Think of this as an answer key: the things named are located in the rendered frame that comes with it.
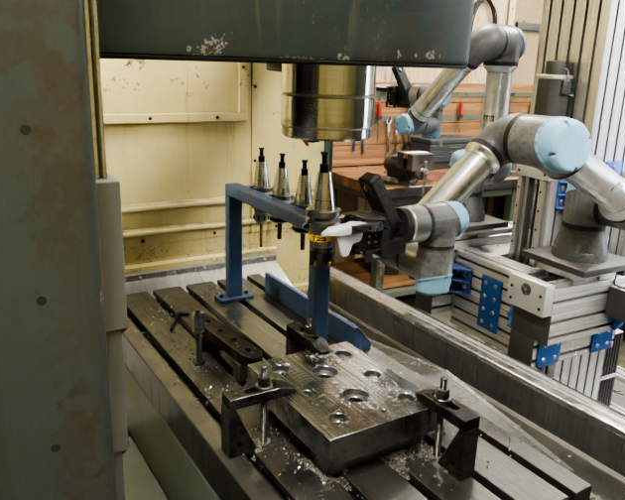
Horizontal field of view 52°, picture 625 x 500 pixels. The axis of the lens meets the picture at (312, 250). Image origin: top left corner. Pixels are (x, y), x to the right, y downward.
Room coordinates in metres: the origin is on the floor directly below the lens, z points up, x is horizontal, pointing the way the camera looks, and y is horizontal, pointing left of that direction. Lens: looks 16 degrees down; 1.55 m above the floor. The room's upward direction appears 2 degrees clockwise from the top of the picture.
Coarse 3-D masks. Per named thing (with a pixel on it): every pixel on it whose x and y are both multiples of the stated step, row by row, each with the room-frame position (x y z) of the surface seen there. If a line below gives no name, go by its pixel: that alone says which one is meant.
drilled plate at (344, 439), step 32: (352, 352) 1.17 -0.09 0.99; (320, 384) 1.04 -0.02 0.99; (352, 384) 1.04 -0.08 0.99; (288, 416) 0.97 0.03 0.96; (320, 416) 0.93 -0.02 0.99; (352, 416) 0.93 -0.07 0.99; (384, 416) 0.94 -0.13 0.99; (416, 416) 0.95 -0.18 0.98; (320, 448) 0.88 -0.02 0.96; (352, 448) 0.88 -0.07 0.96
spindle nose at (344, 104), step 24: (288, 72) 1.08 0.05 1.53; (312, 72) 1.05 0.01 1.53; (336, 72) 1.04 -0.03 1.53; (360, 72) 1.06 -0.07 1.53; (288, 96) 1.08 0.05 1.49; (312, 96) 1.05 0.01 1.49; (336, 96) 1.05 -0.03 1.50; (360, 96) 1.06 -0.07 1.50; (288, 120) 1.08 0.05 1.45; (312, 120) 1.05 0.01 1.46; (336, 120) 1.04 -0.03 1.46; (360, 120) 1.06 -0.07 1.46
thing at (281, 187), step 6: (282, 168) 1.57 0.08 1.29; (276, 174) 1.57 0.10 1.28; (282, 174) 1.56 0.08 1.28; (276, 180) 1.57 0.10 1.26; (282, 180) 1.56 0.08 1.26; (288, 180) 1.57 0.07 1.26; (276, 186) 1.56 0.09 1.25; (282, 186) 1.56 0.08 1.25; (288, 186) 1.57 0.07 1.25; (276, 192) 1.56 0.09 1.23; (282, 192) 1.56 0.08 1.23; (288, 192) 1.57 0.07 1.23
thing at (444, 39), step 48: (96, 0) 0.80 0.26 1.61; (144, 0) 0.83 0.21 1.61; (192, 0) 0.86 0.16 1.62; (240, 0) 0.90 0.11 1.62; (288, 0) 0.94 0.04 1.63; (336, 0) 0.98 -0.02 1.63; (384, 0) 1.02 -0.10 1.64; (432, 0) 1.07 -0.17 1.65; (144, 48) 0.83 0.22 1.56; (192, 48) 0.86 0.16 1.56; (240, 48) 0.90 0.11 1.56; (288, 48) 0.94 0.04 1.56; (336, 48) 0.98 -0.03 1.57; (384, 48) 1.03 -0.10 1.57; (432, 48) 1.08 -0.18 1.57
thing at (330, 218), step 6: (306, 210) 1.12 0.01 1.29; (312, 210) 1.11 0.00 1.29; (336, 210) 1.11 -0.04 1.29; (312, 216) 1.11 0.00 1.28; (318, 216) 1.09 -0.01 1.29; (324, 216) 1.09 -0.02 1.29; (330, 216) 1.09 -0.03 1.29; (336, 216) 1.10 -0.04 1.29; (306, 222) 1.11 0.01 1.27; (312, 222) 1.11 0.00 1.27; (318, 222) 1.09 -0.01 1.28; (324, 222) 1.09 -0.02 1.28; (330, 222) 1.10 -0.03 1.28; (336, 222) 1.10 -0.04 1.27
